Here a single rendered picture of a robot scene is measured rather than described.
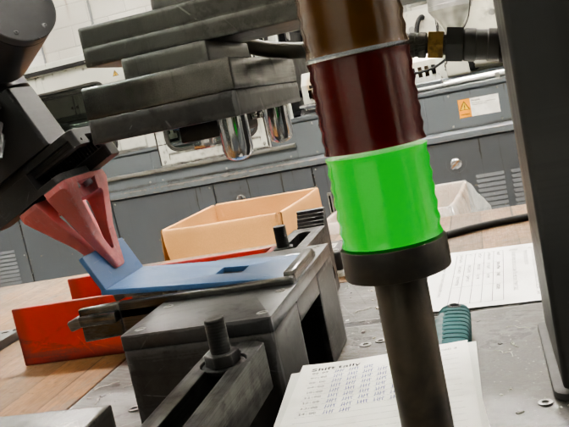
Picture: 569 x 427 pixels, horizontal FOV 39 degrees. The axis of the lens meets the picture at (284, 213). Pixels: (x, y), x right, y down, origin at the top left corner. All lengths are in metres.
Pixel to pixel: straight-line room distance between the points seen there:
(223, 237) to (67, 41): 5.43
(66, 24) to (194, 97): 7.65
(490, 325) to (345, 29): 0.42
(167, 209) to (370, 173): 5.33
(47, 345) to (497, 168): 4.36
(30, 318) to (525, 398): 0.50
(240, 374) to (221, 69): 0.18
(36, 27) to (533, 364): 0.41
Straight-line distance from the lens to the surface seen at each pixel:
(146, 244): 5.72
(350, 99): 0.28
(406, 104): 0.28
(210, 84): 0.49
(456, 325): 0.60
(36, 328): 0.84
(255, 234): 2.87
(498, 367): 0.58
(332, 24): 0.28
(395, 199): 0.28
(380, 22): 0.28
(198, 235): 2.95
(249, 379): 0.44
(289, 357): 0.51
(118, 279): 0.63
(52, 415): 0.62
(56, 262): 6.12
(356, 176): 0.28
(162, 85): 0.50
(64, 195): 0.61
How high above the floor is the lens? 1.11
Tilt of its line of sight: 8 degrees down
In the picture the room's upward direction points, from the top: 12 degrees counter-clockwise
